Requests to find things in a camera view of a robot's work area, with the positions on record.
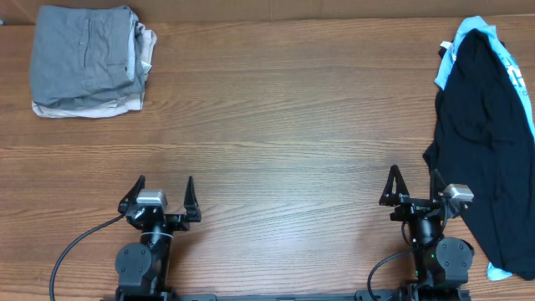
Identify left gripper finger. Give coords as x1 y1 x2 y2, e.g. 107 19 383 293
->
183 176 201 222
118 175 145 214

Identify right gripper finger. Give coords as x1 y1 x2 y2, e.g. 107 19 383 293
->
379 165 410 206
430 169 446 201

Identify black t-shirt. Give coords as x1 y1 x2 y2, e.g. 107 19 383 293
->
422 28 535 282

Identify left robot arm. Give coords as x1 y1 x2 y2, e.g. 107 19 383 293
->
115 176 201 301

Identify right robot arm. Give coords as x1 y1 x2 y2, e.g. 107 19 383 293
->
367 165 475 301

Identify folded beige garment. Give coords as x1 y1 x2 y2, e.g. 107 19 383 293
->
32 23 157 119

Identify folded grey trousers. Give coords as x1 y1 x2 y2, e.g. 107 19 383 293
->
29 5 145 110

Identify light blue t-shirt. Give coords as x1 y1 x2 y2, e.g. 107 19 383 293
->
434 15 535 282

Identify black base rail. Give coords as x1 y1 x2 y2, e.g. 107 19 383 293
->
101 289 471 301

